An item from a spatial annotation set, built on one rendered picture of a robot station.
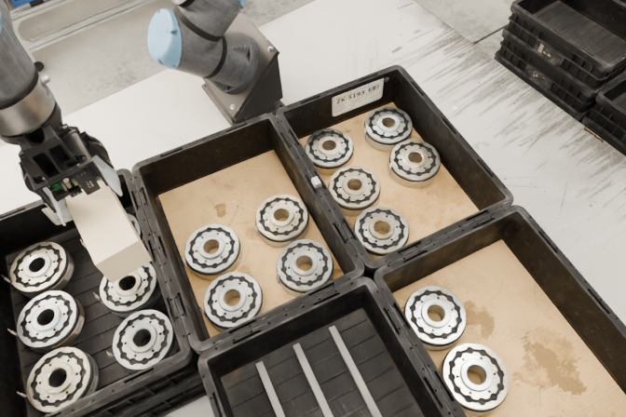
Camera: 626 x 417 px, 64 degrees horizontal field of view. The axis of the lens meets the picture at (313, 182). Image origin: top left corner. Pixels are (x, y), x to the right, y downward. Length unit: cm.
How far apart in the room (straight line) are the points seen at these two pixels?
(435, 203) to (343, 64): 59
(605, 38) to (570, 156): 80
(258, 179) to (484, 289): 49
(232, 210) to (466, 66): 80
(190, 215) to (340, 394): 45
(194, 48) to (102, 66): 165
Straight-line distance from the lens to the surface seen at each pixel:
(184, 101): 143
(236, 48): 122
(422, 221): 101
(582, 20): 213
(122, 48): 282
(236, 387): 90
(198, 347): 82
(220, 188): 106
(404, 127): 110
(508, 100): 143
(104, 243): 73
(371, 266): 84
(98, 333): 99
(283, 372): 89
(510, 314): 96
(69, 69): 283
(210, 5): 109
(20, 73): 58
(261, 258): 97
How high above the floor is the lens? 169
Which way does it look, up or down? 56 degrees down
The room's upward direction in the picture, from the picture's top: 4 degrees counter-clockwise
